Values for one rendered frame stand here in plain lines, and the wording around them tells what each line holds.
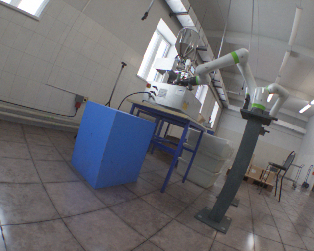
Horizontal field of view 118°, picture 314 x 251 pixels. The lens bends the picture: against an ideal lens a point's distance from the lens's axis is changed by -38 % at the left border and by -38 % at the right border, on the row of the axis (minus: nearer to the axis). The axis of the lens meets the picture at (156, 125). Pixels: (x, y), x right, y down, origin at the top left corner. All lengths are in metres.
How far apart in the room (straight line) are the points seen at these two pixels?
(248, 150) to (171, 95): 0.87
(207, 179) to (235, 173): 0.88
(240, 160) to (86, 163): 1.17
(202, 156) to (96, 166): 1.40
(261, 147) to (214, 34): 8.52
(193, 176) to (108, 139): 1.41
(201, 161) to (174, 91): 1.03
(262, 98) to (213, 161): 1.09
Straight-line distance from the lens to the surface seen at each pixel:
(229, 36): 5.79
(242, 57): 1.44
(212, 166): 2.02
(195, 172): 2.11
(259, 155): 11.76
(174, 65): 1.71
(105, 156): 1.08
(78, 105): 2.46
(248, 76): 1.53
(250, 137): 1.22
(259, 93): 1.30
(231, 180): 1.23
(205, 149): 2.06
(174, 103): 1.47
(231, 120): 11.88
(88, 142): 1.22
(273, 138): 11.98
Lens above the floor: 0.62
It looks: 2 degrees down
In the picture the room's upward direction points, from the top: 19 degrees clockwise
